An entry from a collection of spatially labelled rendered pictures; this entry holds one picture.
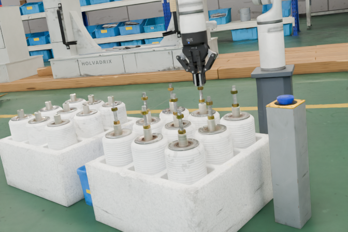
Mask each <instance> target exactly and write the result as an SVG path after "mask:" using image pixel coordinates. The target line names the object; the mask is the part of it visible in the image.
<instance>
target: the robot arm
mask: <svg viewBox="0 0 348 232"><path fill-rule="evenodd" d="M252 2H253V4H254V5H266V4H272V8H271V9H270V10H269V11H268V12H266V13H264V14H262V15H260V16H258V17H257V32H258V45H259V58H260V70H261V71H278V70H283V69H285V68H286V65H285V48H284V32H283V22H282V21H283V17H282V0H252ZM178 8H179V17H180V32H181V40H182V44H183V48H182V52H181V53H180V54H179V55H177V56H176V59H177V60H178V61H179V63H180V64H181V65H182V67H183V68H184V69H185V71H186V72H190V73H192V75H193V83H194V84H195V86H199V85H200V86H204V85H205V83H206V75H205V72H206V71H208V70H210V69H211V67H212V65H213V63H214V61H215V59H216V57H217V55H218V53H217V52H213V51H212V50H210V47H209V45H208V36H207V28H214V27H217V23H216V21H215V20H214V21H206V19H205V15H204V8H203V2H202V0H178ZM207 55H208V58H209V59H208V61H207V63H206V60H205V58H206V57H207ZM186 58H187V59H188V61H189V62H188V61H187V60H186ZM205 63H206V65H205ZM198 72H199V73H198Z"/></svg>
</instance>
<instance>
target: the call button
mask: <svg viewBox="0 0 348 232"><path fill-rule="evenodd" d="M293 100H294V96H293V95H280V96H278V97H277V101H278V102H279V104H291V103H292V102H293Z"/></svg>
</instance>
